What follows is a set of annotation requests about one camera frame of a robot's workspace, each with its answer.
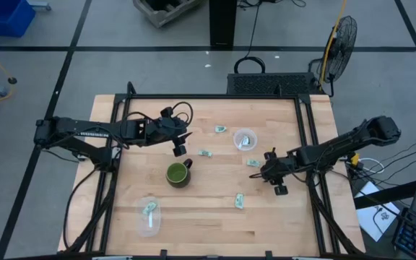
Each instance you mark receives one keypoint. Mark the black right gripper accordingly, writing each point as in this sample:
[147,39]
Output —
[280,168]

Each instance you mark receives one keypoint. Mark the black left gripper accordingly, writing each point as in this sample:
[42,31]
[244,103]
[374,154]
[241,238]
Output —
[166,130]

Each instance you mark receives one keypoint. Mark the green white sweetener packet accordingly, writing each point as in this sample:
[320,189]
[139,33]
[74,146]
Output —
[149,208]
[205,153]
[220,129]
[253,163]
[239,201]
[244,141]

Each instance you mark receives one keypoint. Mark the white sweetener stick packet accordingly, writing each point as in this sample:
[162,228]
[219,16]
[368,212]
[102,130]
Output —
[150,221]

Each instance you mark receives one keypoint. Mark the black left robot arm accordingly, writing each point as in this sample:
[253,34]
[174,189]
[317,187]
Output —
[70,128]

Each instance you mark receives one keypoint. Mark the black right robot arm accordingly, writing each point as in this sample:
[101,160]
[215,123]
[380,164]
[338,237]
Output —
[341,144]

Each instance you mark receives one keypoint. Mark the black mug green inside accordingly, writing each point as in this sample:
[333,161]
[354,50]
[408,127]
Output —
[177,173]

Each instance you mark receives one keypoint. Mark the clear round plastic container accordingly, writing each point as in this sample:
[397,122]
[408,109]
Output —
[252,145]

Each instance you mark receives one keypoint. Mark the yellow power plug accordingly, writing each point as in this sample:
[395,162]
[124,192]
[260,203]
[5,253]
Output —
[355,159]

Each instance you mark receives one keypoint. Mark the black perforated computer case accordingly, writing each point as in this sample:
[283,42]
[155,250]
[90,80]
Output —
[269,83]

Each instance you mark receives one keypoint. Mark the white paper sheet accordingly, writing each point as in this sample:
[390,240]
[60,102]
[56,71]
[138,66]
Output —
[374,220]

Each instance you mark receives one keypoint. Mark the black metal beam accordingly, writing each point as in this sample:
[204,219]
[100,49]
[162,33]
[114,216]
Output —
[392,193]

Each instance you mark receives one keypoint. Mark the black tower case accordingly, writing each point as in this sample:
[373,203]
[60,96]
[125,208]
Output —
[222,21]

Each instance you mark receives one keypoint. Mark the grey moulded crate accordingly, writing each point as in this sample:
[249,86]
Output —
[157,16]

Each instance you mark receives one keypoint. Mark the black floor fan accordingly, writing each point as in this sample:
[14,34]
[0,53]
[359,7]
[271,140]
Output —
[341,50]

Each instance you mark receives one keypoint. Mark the backlit black keyboard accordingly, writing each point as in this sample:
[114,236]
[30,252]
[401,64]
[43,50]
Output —
[415,236]

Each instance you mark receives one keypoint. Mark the black floor disc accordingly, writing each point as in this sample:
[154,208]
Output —
[12,80]

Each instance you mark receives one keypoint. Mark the blue plastic bin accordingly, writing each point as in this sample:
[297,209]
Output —
[4,18]

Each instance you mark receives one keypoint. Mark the black aluminium table frame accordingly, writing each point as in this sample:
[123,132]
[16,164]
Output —
[211,96]

